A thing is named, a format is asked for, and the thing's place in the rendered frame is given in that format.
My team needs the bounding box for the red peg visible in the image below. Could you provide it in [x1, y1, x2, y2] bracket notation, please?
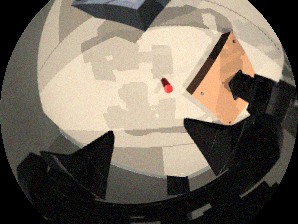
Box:
[161, 77, 173, 93]

